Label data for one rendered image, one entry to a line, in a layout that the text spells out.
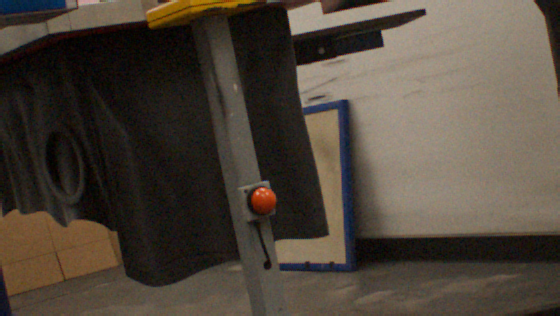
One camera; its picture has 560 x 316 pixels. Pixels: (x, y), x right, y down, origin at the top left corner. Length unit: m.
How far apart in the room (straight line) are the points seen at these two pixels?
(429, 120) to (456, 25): 0.43
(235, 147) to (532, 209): 2.63
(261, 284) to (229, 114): 0.25
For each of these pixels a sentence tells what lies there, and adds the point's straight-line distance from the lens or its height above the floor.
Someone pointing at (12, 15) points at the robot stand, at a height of 0.94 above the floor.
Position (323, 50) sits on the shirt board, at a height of 0.90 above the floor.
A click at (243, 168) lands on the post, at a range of 1.54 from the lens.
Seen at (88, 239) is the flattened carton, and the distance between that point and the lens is 6.67.
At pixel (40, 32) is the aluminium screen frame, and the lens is 1.67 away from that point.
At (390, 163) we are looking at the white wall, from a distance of 4.58.
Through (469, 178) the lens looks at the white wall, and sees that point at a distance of 4.26.
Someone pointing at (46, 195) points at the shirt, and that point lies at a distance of 2.00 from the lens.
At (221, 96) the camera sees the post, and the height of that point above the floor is 0.81.
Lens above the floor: 0.78
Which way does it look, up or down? 3 degrees down
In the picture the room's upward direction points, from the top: 12 degrees counter-clockwise
